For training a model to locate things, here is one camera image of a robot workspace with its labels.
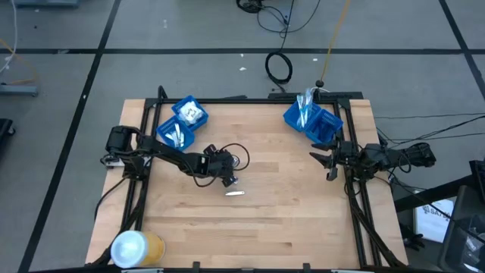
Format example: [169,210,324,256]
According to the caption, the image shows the white packets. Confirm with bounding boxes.
[180,102,202,123]

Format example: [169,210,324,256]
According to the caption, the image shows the white lidded yellow canister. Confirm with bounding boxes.
[109,230,167,269]

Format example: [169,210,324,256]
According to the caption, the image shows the black floor object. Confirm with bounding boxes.
[0,118,16,147]

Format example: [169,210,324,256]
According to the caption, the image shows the grey metal foot bar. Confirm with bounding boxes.
[0,84,39,98]
[13,0,80,8]

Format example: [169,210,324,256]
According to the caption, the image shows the black floor cable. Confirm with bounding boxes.
[373,111,485,120]
[374,115,485,140]

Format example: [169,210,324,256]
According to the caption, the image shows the black equipment stand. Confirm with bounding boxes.
[468,158,485,204]

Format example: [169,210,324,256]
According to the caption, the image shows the black aluminium table frame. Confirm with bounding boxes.
[90,85,408,273]

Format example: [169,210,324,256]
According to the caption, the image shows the black plastic bin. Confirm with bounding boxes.
[439,184,485,273]

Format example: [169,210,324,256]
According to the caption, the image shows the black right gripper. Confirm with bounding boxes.
[308,140,358,183]

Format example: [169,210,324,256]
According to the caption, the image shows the black cable bundle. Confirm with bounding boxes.
[235,0,264,14]

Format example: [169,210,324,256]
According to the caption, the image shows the white printed bag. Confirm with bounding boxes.
[412,199,455,243]

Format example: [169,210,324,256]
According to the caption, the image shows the black slanted beam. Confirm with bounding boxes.
[393,174,473,213]

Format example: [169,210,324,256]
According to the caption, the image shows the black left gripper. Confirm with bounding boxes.
[196,145,242,188]

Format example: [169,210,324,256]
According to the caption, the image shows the yellow hanging cable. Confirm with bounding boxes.
[319,0,352,83]

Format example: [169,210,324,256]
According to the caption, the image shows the white floor cable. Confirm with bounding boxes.
[0,0,19,75]

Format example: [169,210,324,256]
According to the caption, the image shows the black coiled hanging cable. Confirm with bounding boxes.
[264,0,296,94]

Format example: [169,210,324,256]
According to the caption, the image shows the yellow floor cable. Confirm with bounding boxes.
[0,37,39,86]

